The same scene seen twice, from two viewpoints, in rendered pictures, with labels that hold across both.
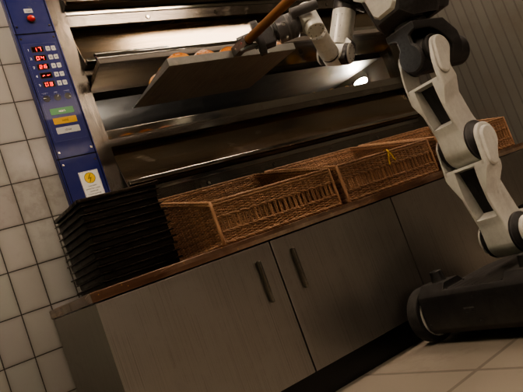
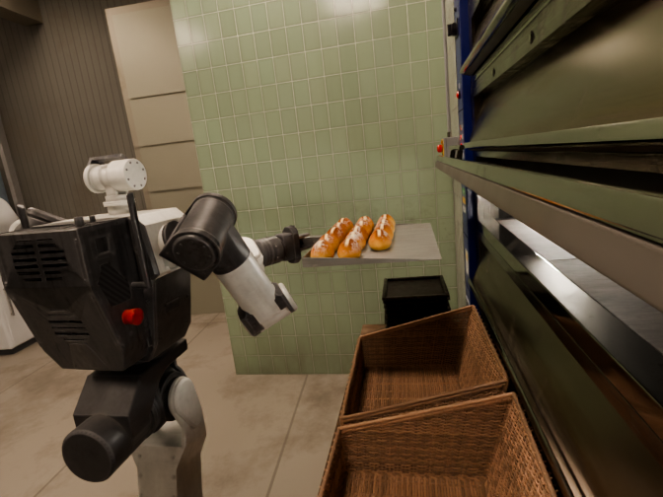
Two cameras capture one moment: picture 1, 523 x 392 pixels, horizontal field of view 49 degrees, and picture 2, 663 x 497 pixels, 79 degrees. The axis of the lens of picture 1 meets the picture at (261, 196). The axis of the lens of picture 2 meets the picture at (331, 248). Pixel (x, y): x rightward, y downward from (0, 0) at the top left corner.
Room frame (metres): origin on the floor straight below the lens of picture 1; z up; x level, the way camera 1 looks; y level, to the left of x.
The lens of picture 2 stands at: (2.97, -0.97, 1.47)
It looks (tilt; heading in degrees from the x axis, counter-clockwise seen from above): 12 degrees down; 137
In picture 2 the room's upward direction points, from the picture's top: 7 degrees counter-clockwise
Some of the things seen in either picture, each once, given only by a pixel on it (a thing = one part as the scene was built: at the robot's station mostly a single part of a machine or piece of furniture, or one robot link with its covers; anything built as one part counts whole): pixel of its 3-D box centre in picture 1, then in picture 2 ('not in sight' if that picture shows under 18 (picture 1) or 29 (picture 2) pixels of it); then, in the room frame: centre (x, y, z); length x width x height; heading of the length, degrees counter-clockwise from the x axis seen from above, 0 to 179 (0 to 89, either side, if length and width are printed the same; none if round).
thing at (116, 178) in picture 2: not in sight; (116, 181); (2.01, -0.68, 1.47); 0.10 x 0.07 x 0.09; 31
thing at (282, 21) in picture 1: (272, 33); (279, 248); (1.94, -0.23, 1.21); 0.12 x 0.10 x 0.13; 90
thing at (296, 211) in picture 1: (241, 204); (418, 372); (2.21, 0.08, 0.72); 0.56 x 0.49 x 0.28; 126
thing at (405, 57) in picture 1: (431, 46); (131, 400); (2.06, -0.76, 1.01); 0.28 x 0.13 x 0.18; 125
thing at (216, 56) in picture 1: (213, 75); (377, 237); (2.14, 0.01, 1.21); 0.55 x 0.36 x 0.03; 125
